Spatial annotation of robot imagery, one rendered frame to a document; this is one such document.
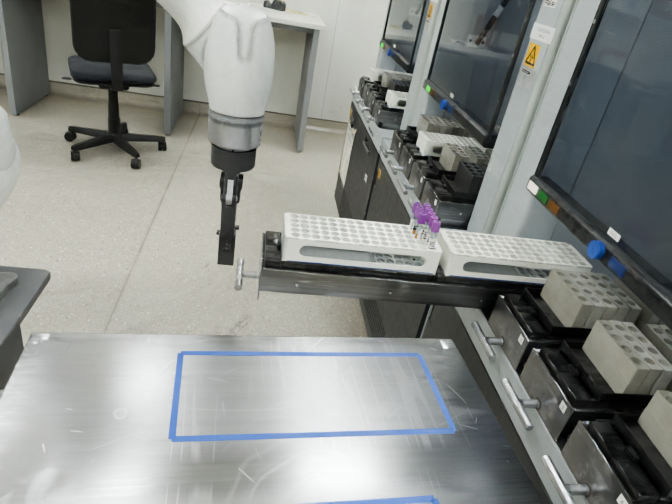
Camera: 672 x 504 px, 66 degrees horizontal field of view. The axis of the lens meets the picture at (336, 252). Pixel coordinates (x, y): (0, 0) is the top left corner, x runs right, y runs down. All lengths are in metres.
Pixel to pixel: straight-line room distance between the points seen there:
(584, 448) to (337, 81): 3.94
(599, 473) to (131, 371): 0.62
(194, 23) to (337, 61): 3.53
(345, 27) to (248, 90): 3.61
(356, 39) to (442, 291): 3.58
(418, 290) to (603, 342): 0.32
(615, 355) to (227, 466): 0.58
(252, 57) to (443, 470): 0.62
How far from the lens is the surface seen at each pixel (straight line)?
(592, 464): 0.83
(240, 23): 0.83
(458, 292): 1.03
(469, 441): 0.70
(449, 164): 1.56
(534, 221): 1.19
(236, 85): 0.83
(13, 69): 4.19
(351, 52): 4.46
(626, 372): 0.88
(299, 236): 0.93
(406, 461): 0.65
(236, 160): 0.88
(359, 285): 0.97
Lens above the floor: 1.31
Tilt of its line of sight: 29 degrees down
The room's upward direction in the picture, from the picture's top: 11 degrees clockwise
